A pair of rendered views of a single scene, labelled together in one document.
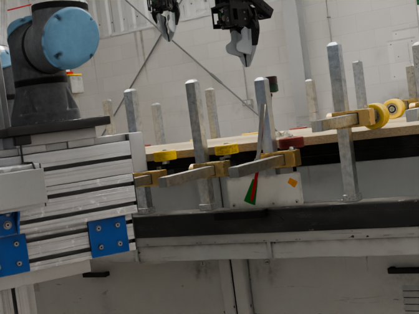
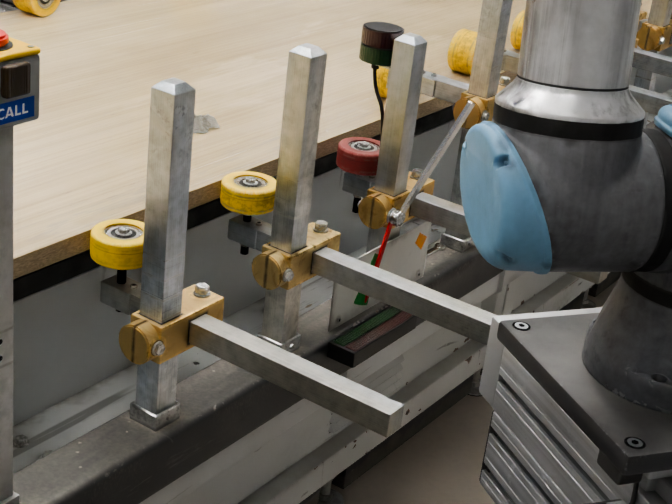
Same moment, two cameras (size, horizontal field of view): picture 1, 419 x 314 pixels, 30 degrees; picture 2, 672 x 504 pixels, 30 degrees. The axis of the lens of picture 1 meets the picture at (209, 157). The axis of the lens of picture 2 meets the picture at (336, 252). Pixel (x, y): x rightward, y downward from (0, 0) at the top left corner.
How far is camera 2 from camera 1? 2.95 m
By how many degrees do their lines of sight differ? 87
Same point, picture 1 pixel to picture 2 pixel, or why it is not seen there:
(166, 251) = (173, 486)
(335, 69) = (505, 18)
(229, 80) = not seen: outside the picture
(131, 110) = (186, 147)
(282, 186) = (407, 253)
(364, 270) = not seen: hidden behind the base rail
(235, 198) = (343, 303)
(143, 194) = (173, 370)
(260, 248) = not seen: hidden behind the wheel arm
